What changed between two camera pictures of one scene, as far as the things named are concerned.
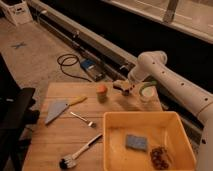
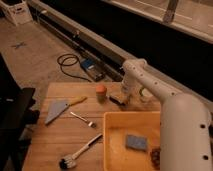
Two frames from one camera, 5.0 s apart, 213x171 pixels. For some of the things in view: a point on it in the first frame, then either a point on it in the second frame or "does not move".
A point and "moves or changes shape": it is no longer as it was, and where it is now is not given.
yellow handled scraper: x=55 y=108 does not move
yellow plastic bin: x=164 y=129 does not move
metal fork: x=91 y=124 does not move
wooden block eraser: x=122 y=85 moves or changes shape
